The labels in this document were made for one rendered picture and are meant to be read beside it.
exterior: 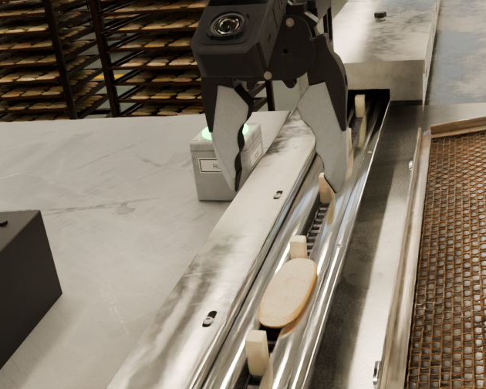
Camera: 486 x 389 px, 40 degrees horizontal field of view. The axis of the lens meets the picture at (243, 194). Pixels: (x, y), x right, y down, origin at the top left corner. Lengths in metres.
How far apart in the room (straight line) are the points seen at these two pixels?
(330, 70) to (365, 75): 0.48
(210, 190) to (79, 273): 0.19
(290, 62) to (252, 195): 0.25
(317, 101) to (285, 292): 0.15
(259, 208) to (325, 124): 0.20
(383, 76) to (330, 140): 0.46
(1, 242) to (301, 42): 0.30
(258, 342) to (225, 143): 0.16
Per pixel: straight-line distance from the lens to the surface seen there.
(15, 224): 0.62
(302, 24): 0.48
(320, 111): 0.50
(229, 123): 0.52
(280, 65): 0.49
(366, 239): 0.69
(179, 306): 0.54
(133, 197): 0.85
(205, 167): 0.78
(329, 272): 0.55
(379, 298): 0.60
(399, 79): 0.96
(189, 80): 2.87
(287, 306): 0.52
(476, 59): 1.35
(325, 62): 0.49
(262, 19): 0.42
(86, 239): 0.77
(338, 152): 0.50
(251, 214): 0.66
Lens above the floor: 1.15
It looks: 24 degrees down
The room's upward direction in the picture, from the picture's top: 7 degrees counter-clockwise
